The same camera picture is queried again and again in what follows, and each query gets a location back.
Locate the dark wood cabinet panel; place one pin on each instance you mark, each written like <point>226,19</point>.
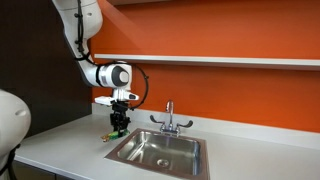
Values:
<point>33,66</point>

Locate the white counter backsplash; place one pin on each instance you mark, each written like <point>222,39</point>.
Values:
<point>250,131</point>

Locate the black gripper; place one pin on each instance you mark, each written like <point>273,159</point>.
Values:
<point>120,111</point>

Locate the white wall shelf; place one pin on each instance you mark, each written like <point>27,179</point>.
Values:
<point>200,60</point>

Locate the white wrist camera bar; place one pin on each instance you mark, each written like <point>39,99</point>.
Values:
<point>103,100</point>

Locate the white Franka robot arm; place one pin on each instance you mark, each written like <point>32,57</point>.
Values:
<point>83,20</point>

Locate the stainless steel sink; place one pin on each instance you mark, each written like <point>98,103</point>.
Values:
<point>166,150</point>

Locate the green granola bar packet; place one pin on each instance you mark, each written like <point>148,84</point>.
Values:
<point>111,136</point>

